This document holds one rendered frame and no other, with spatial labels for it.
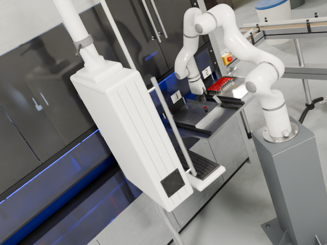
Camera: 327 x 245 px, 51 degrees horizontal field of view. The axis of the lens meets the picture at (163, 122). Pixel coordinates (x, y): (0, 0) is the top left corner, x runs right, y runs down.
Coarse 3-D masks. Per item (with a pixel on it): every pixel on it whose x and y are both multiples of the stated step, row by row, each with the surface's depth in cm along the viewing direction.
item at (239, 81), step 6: (234, 78) 256; (240, 78) 251; (234, 84) 252; (240, 84) 248; (228, 90) 247; (234, 90) 244; (240, 90) 240; (246, 90) 237; (210, 96) 246; (222, 96) 237; (228, 96) 240; (234, 96) 237; (240, 96) 233; (246, 96) 228
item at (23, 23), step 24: (0, 0) 160; (24, 0) 167; (48, 0) 174; (72, 0) 182; (96, 0) 191; (0, 24) 162; (24, 24) 169; (48, 24) 176; (0, 48) 163; (168, 72) 231; (72, 144) 194
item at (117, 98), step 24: (96, 72) 156; (120, 72) 154; (96, 96) 158; (120, 96) 146; (144, 96) 152; (96, 120) 188; (120, 120) 150; (144, 120) 155; (120, 144) 176; (144, 144) 158; (168, 144) 166; (120, 168) 210; (144, 168) 164; (168, 168) 169; (168, 192) 172; (192, 192) 182
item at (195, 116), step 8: (192, 104) 251; (200, 104) 245; (208, 104) 239; (216, 104) 232; (176, 112) 249; (184, 112) 245; (192, 112) 240; (200, 112) 236; (208, 112) 232; (176, 120) 240; (184, 120) 235; (192, 120) 231; (200, 120) 220
